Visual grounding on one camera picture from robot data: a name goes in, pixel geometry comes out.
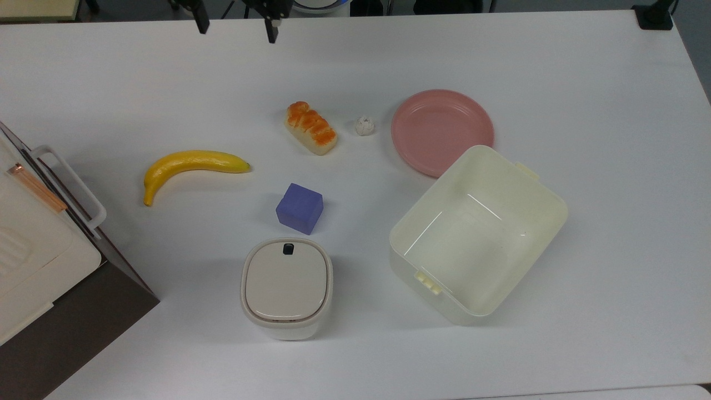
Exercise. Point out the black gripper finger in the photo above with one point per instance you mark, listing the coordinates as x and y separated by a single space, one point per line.
271 25
200 16

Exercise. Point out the toy bread with orange glaze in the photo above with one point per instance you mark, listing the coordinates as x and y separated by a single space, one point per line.
312 129

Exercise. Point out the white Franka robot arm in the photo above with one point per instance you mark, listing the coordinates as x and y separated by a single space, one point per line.
319 6

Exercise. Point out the crumpled white paper ball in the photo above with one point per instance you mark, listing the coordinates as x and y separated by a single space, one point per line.
365 125

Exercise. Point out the yellow toy banana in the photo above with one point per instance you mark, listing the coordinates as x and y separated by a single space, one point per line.
189 162

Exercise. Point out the tan side desk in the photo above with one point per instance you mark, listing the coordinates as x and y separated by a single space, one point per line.
33 8

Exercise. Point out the purple cube block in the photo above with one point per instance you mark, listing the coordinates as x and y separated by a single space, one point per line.
300 208

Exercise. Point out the pink round plate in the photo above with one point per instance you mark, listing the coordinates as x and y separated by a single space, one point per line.
433 128

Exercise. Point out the beige mini trash can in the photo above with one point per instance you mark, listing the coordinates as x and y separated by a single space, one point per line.
286 286

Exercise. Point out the cream toy microwave box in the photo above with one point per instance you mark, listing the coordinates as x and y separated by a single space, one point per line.
33 266

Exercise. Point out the cream plastic storage bin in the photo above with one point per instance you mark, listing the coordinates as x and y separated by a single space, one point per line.
477 244

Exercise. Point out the white toaster oven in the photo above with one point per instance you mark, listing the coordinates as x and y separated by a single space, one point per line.
72 344

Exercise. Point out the black clamp mount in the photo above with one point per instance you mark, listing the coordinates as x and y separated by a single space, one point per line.
655 15

